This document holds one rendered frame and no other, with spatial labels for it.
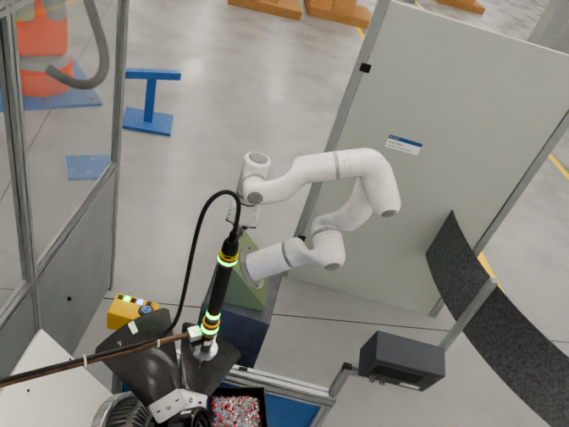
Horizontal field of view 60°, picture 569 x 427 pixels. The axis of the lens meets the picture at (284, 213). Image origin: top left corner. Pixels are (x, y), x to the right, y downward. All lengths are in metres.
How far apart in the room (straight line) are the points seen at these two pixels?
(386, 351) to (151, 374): 0.82
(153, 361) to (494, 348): 2.03
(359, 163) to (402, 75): 1.30
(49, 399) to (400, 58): 2.19
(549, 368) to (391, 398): 0.97
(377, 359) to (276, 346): 1.52
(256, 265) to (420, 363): 0.74
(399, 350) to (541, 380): 1.22
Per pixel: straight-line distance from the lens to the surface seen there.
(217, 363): 1.69
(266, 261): 2.04
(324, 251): 1.93
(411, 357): 1.88
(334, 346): 3.40
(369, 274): 3.61
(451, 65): 2.82
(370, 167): 1.57
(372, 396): 3.30
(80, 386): 1.59
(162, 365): 1.47
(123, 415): 1.59
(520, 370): 2.98
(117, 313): 1.91
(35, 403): 1.49
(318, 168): 1.54
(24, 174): 1.80
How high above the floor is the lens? 2.58
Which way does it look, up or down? 38 degrees down
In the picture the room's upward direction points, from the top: 18 degrees clockwise
